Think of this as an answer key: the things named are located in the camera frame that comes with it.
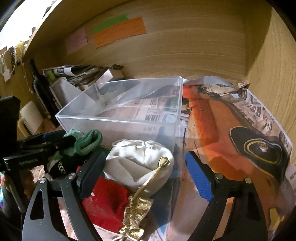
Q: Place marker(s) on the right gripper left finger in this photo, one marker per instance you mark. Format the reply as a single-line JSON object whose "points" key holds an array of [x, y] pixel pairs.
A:
{"points": [[43, 220]]}

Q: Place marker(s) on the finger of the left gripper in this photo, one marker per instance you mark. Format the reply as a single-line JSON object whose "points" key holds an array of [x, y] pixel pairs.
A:
{"points": [[60, 144], [44, 137]]}

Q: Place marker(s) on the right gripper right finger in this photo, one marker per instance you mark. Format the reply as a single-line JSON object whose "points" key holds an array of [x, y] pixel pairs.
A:
{"points": [[246, 220]]}

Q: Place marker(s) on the red velvet pouch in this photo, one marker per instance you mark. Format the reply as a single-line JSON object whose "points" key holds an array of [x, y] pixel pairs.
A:
{"points": [[105, 206]]}

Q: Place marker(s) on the white drawstring pouch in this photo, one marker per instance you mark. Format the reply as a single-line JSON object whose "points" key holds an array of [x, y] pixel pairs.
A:
{"points": [[132, 162]]}

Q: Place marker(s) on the gold drawstring pouch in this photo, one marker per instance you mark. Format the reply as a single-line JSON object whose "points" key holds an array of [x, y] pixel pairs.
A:
{"points": [[138, 207]]}

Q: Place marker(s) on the cream mug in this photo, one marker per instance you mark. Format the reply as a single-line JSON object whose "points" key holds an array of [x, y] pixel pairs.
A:
{"points": [[31, 121]]}

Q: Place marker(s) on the white curved plastic sheet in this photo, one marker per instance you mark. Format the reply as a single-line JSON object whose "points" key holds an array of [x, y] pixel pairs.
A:
{"points": [[70, 96]]}

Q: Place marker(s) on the dark glass bottle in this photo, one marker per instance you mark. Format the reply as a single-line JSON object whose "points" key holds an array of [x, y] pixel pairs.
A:
{"points": [[42, 89]]}

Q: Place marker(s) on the rolled newspaper stack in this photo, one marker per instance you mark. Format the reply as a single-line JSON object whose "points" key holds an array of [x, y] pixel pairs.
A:
{"points": [[81, 76]]}

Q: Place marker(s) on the small white cardboard box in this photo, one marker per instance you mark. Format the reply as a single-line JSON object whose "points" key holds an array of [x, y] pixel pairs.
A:
{"points": [[110, 75]]}

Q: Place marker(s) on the clear plastic storage box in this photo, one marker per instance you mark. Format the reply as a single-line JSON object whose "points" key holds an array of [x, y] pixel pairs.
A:
{"points": [[146, 109]]}

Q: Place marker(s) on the pink paper note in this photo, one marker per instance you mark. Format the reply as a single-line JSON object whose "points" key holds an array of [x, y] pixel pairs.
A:
{"points": [[76, 41]]}

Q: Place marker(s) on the green paper note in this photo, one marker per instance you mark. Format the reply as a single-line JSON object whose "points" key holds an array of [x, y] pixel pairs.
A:
{"points": [[111, 22]]}

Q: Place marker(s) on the orange paper note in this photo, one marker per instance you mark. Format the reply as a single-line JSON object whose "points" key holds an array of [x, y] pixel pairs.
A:
{"points": [[119, 31]]}

